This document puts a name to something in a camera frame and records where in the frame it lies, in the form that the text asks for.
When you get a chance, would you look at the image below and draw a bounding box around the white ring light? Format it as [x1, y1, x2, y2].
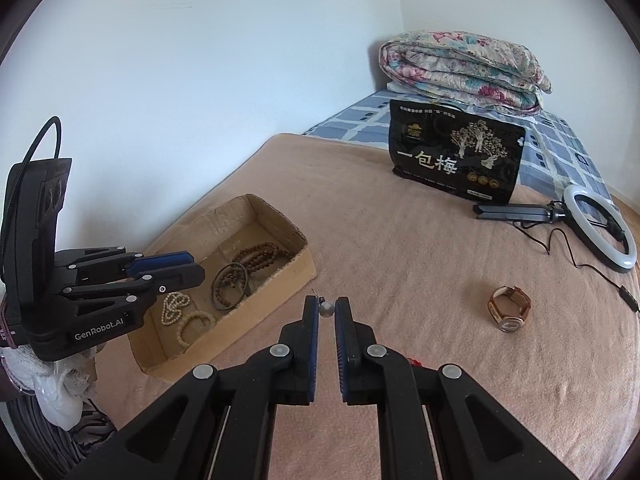
[562, 184, 638, 274]

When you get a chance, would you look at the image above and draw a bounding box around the black printed snack bag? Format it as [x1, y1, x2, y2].
[389, 99, 526, 206]

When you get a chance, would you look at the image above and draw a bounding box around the brown strap wristwatch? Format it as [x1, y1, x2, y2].
[487, 285, 532, 333]

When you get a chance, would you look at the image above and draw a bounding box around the cardboard box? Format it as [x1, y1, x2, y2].
[127, 194, 317, 386]

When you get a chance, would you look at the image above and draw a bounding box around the pearl earring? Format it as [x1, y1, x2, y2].
[310, 290, 335, 318]

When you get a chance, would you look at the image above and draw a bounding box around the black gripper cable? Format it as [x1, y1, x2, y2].
[0, 116, 64, 261]

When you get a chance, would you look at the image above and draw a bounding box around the blue checked bed sheet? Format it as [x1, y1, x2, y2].
[302, 87, 613, 201]

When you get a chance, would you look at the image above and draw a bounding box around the white plastic bag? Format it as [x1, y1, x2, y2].
[7, 345, 98, 431]

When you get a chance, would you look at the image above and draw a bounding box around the dark thin bangle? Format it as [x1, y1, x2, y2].
[211, 261, 252, 310]

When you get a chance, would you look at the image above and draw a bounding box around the black folded tripod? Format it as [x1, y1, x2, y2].
[472, 200, 568, 223]

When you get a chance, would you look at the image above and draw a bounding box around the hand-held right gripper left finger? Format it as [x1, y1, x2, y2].
[65, 296, 321, 480]

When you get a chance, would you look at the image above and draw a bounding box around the white pearl bracelet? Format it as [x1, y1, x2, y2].
[160, 291, 193, 326]

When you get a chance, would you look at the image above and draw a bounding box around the folded floral quilt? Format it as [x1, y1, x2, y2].
[378, 30, 552, 116]

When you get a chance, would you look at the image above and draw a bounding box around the beige bead bracelet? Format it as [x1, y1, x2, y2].
[176, 310, 217, 353]

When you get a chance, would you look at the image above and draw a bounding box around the wooden bead necklace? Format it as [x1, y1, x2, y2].
[212, 242, 296, 311]

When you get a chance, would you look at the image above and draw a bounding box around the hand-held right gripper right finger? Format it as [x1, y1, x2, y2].
[334, 296, 576, 480]

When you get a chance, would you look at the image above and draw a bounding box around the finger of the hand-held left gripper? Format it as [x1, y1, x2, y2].
[59, 265, 207, 317]
[54, 245, 197, 282]

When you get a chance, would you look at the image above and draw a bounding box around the black ring light cable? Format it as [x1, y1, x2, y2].
[515, 220, 640, 316]

